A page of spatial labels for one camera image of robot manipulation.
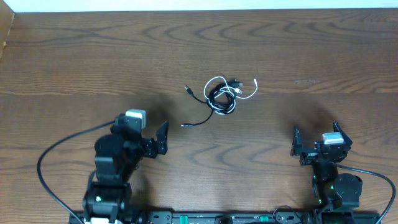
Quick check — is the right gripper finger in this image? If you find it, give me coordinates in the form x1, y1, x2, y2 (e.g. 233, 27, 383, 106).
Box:
290, 127, 303, 156
333, 120, 350, 140

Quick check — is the white USB cable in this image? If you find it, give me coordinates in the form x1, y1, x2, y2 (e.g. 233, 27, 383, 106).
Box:
203, 76, 259, 115

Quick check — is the black USB cable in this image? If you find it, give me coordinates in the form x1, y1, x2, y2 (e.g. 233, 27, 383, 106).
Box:
181, 79, 244, 128

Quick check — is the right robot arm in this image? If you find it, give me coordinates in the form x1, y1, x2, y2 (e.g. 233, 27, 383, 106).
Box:
290, 121, 363, 224

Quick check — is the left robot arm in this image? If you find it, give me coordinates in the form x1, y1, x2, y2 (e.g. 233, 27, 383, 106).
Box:
82, 113, 169, 223

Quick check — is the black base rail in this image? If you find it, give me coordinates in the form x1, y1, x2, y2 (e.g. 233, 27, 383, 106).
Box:
68, 210, 382, 224

